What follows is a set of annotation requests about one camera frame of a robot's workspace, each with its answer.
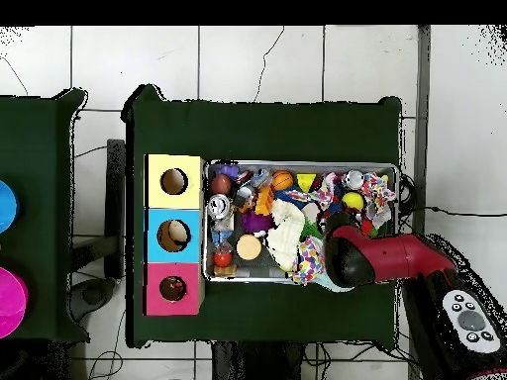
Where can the cream muslin cloth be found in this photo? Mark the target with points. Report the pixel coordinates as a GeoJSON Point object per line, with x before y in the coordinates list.
{"type": "Point", "coordinates": [285, 237]}

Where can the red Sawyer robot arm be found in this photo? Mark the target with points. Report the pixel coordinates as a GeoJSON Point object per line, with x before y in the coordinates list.
{"type": "Point", "coordinates": [396, 257]}

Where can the clear mesh bin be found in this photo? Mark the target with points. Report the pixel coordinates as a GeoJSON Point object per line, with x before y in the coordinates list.
{"type": "Point", "coordinates": [277, 163]}

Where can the wooden box with three holes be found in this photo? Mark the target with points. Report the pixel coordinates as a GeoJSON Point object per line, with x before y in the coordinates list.
{"type": "Point", "coordinates": [186, 194]}

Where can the purple spiky toy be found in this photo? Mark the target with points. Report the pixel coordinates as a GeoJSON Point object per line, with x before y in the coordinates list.
{"type": "Point", "coordinates": [255, 221]}

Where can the orange plastic block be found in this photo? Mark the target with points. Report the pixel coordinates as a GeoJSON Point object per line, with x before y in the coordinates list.
{"type": "Point", "coordinates": [264, 200]}

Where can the silver drink can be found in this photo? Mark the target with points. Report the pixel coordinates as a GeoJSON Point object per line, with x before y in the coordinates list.
{"type": "Point", "coordinates": [219, 206]}

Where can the orange basketball toy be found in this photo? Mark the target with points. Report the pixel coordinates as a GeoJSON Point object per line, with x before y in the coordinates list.
{"type": "Point", "coordinates": [282, 180]}

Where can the brown football toy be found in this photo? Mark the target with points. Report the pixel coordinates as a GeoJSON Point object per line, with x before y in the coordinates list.
{"type": "Point", "coordinates": [220, 184]}

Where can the dark green tablecloth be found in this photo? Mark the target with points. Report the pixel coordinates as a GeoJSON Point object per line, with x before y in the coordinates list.
{"type": "Point", "coordinates": [257, 130]}
{"type": "Point", "coordinates": [35, 138]}

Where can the blue bowl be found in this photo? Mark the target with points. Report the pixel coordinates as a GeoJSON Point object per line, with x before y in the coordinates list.
{"type": "Point", "coordinates": [7, 206]}

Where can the magenta bowl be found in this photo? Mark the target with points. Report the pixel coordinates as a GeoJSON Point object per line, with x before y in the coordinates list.
{"type": "Point", "coordinates": [12, 301]}

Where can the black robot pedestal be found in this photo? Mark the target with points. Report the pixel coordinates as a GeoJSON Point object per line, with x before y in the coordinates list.
{"type": "Point", "coordinates": [257, 364]}

